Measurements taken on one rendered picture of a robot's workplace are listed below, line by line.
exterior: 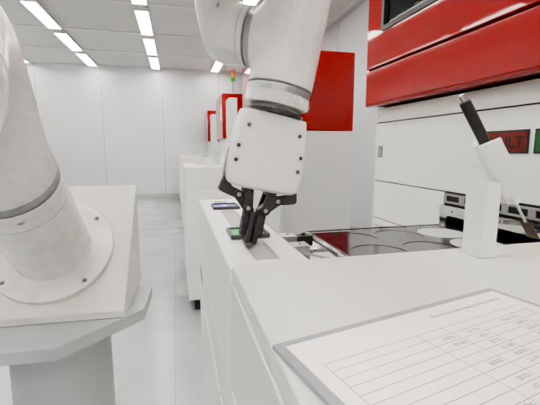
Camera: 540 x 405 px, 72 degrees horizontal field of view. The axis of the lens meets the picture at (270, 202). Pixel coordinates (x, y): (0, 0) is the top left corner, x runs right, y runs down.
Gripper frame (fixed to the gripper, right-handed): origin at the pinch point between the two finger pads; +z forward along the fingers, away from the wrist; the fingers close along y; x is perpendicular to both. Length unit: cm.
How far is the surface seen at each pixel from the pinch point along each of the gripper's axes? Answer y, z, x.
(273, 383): 3.4, 4.5, 28.1
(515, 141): -54, -24, -14
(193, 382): -15, 97, -117
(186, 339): -14, 97, -158
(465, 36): -45, -45, -25
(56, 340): 22.7, 21.5, -6.7
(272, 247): -2.7, 1.7, 2.8
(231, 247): 2.4, 2.7, 1.9
